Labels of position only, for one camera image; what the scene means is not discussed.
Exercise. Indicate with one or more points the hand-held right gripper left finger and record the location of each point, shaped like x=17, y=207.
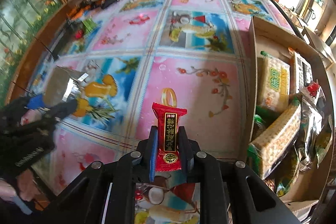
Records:
x=153, y=161

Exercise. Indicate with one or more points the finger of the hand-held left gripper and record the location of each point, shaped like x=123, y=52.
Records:
x=61, y=109
x=36, y=102

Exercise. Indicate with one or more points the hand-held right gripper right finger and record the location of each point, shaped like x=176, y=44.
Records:
x=187, y=161

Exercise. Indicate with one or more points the red gold label snack packet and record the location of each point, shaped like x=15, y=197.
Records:
x=169, y=129

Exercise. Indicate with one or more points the orange edged snack packet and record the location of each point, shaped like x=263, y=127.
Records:
x=298, y=66

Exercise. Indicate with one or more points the cardboard box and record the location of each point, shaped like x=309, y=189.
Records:
x=270, y=35

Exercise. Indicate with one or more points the person's left forearm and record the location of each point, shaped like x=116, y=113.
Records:
x=23, y=187

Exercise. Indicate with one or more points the person's left hand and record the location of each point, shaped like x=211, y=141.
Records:
x=15, y=134

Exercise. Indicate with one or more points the small red item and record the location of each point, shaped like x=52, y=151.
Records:
x=78, y=34

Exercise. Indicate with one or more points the flower printed glass panel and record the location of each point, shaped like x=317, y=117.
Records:
x=23, y=16

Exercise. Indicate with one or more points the green striped snack packet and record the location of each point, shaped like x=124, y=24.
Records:
x=90, y=24

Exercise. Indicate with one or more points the dark green snack packet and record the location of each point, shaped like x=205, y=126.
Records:
x=265, y=115

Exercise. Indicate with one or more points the large cracker packet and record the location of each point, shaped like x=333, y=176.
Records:
x=278, y=134

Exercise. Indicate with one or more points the orange black item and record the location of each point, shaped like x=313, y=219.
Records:
x=76, y=12

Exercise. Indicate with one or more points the green yellow snack packet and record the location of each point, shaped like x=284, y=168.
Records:
x=324, y=142
x=287, y=176

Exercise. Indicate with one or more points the green ended cracker packet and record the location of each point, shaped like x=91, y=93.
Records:
x=274, y=82

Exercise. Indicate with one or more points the small red white packet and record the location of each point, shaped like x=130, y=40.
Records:
x=313, y=88

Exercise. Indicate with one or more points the low wooden table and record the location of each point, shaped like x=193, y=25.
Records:
x=315, y=43

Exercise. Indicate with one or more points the steel kettle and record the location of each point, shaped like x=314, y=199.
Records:
x=309, y=14

